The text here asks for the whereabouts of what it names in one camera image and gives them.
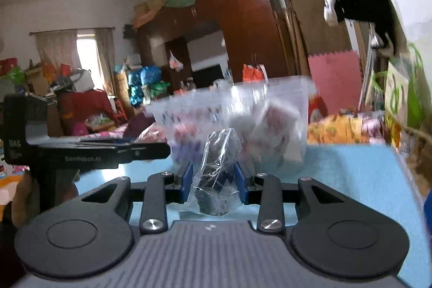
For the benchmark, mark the person's left hand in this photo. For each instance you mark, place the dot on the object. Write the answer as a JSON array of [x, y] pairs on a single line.
[[25, 204]]

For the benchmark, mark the blue plastic bag stack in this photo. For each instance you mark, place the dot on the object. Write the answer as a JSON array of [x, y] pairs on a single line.
[[146, 85]]

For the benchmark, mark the red covered furniture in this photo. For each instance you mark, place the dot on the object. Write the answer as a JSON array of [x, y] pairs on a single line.
[[76, 107]]

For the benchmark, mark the orange white shopping bag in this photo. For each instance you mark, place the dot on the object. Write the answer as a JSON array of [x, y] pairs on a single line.
[[254, 73]]

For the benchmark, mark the window curtains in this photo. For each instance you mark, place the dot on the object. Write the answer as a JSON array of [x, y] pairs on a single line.
[[61, 47]]

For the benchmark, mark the black white packaged box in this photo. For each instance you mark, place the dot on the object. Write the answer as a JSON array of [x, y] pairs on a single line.
[[213, 191]]

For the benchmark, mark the white plastic laundry basket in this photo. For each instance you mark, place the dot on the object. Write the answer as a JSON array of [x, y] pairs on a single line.
[[270, 118]]

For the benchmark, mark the yellow patterned blanket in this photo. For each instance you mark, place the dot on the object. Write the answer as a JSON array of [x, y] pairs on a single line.
[[344, 129]]

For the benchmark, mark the dark red wooden wardrobe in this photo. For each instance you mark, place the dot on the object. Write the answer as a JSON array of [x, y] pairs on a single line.
[[254, 31]]

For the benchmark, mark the black television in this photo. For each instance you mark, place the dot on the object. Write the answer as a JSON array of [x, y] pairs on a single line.
[[204, 78]]

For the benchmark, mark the pink foam mat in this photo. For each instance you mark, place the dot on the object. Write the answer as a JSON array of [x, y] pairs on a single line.
[[338, 79]]

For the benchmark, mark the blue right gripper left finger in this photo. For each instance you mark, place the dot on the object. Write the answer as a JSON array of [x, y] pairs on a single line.
[[183, 181]]

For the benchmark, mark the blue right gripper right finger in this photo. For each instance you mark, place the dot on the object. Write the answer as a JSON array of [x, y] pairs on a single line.
[[245, 183]]

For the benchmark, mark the green white tote bag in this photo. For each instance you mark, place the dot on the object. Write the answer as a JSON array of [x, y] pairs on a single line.
[[404, 88]]

